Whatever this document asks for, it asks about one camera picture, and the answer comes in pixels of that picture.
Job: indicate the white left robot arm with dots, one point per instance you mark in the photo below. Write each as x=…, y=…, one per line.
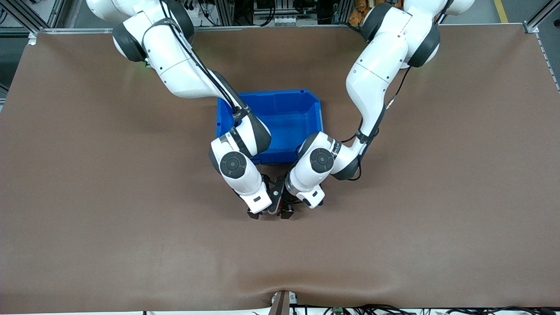
x=376, y=74

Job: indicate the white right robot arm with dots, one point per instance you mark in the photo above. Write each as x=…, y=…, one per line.
x=175, y=65

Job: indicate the brown table mat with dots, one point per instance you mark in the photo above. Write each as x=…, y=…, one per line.
x=280, y=262

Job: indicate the blue plastic storage bin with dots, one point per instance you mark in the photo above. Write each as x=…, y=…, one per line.
x=293, y=118

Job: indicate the grey connector strip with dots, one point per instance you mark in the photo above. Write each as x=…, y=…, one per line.
x=286, y=20

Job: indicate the orange snack bag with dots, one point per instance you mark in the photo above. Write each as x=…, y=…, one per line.
x=358, y=13

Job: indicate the white power strip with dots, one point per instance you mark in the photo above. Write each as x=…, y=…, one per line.
x=197, y=12

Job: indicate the diagonal aluminium profile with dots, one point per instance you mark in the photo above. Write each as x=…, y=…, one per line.
x=26, y=15
x=540, y=19

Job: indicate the aluminium table edge rail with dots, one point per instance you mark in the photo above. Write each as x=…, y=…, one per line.
x=262, y=28

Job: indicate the aluminium frame upright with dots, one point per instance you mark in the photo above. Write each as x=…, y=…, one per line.
x=341, y=12
x=225, y=12

